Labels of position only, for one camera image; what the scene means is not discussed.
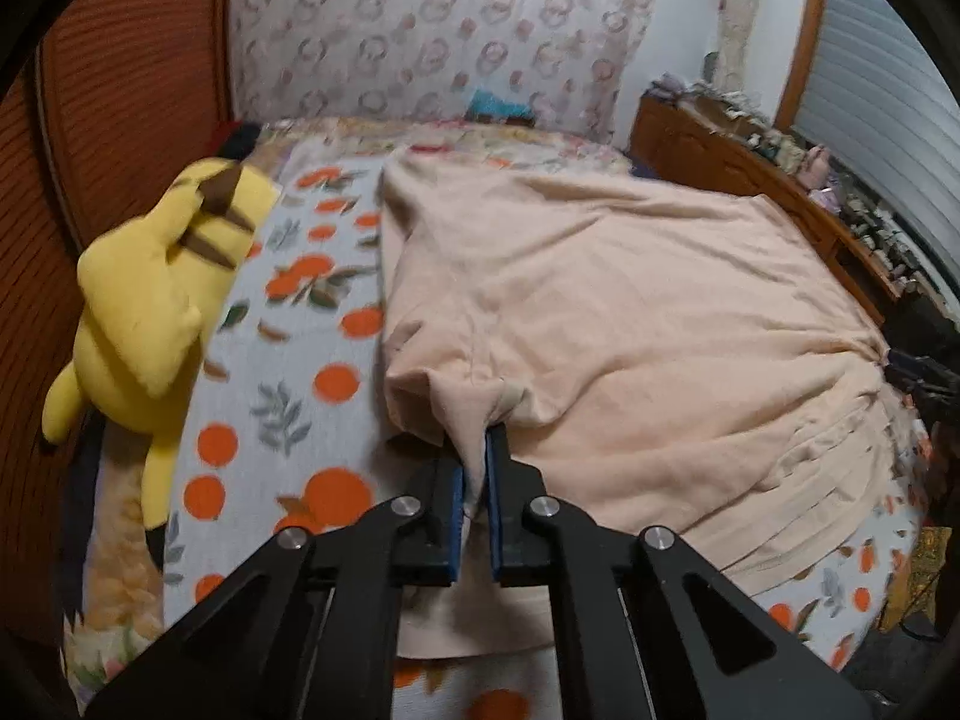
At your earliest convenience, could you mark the yellow plush toy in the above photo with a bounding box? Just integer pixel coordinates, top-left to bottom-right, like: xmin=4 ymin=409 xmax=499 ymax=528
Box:
xmin=41 ymin=157 xmax=283 ymax=535

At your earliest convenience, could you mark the white blanket with orange print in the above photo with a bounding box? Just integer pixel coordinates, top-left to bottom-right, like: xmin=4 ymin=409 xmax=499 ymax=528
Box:
xmin=161 ymin=161 xmax=932 ymax=720

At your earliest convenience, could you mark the grey window blind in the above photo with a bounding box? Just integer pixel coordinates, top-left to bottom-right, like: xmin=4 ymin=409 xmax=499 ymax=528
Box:
xmin=793 ymin=0 xmax=960 ymax=272

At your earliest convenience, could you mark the row of small bottles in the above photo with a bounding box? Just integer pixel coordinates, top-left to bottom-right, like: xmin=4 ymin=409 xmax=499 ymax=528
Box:
xmin=750 ymin=127 xmax=927 ymax=295

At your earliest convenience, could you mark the box with blue top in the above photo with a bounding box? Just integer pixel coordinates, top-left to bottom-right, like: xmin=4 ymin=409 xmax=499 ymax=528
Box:
xmin=465 ymin=88 xmax=538 ymax=127

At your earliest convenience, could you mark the wooden window frame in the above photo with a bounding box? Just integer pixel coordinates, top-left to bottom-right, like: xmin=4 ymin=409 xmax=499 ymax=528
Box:
xmin=772 ymin=0 xmax=830 ymax=133

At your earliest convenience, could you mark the yellow ornate cloth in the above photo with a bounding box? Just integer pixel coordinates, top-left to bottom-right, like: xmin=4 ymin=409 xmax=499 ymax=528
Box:
xmin=881 ymin=525 xmax=955 ymax=635

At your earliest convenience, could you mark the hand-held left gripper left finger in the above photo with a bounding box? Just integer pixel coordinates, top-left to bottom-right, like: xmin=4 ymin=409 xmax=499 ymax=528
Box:
xmin=84 ymin=456 xmax=467 ymax=720

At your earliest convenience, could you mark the ring-patterned wall curtain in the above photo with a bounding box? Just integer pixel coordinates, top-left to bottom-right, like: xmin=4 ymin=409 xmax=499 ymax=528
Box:
xmin=229 ymin=0 xmax=658 ymax=140

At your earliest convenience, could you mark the floral bedsheet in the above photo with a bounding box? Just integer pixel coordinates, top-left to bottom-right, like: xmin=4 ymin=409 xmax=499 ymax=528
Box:
xmin=60 ymin=116 xmax=632 ymax=700

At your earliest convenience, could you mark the dark navy sheet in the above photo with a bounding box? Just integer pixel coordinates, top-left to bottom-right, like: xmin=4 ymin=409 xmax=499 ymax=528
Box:
xmin=214 ymin=120 xmax=263 ymax=163

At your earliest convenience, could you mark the brown louvered wooden panel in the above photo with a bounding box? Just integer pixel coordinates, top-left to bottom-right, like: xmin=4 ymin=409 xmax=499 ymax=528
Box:
xmin=0 ymin=0 xmax=235 ymax=691

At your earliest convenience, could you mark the wooden cabinet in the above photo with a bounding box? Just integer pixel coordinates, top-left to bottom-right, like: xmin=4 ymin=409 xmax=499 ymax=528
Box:
xmin=628 ymin=94 xmax=902 ymax=332

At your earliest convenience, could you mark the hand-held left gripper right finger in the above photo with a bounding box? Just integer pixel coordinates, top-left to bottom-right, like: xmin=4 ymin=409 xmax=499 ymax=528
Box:
xmin=484 ymin=424 xmax=875 ymax=720

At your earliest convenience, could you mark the cream lace curtain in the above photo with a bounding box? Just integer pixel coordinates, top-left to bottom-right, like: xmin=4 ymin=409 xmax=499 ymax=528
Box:
xmin=711 ymin=0 xmax=767 ymax=103

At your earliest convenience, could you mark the peach printed t-shirt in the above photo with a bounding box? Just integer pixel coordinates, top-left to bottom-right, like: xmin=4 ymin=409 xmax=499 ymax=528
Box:
xmin=379 ymin=154 xmax=902 ymax=662

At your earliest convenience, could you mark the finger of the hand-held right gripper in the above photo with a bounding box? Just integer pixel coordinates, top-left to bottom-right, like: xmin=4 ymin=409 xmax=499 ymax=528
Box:
xmin=883 ymin=349 xmax=960 ymax=400

